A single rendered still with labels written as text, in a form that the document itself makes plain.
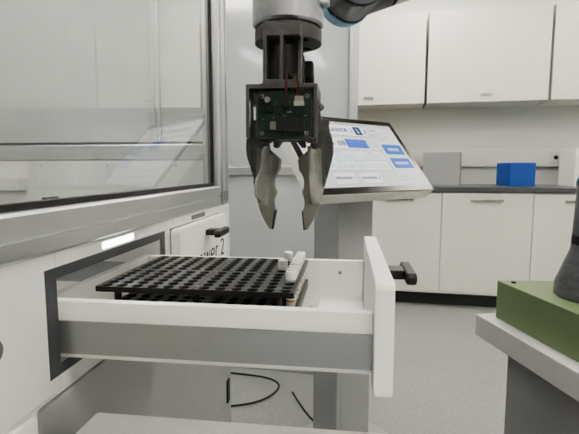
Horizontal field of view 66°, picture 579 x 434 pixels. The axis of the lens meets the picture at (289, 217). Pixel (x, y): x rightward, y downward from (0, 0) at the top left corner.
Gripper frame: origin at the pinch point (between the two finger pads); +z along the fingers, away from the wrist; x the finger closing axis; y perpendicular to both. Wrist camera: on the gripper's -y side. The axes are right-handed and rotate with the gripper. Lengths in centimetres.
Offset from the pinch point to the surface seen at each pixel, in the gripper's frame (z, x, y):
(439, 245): 51, 76, -289
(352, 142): -14, 8, -95
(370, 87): -72, 24, -326
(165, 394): 31.9, -22.6, -16.3
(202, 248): 9.9, -21.0, -31.0
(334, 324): 9.2, 5.7, 9.5
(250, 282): 7.4, -4.3, 1.8
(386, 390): 14.5, 10.5, 11.4
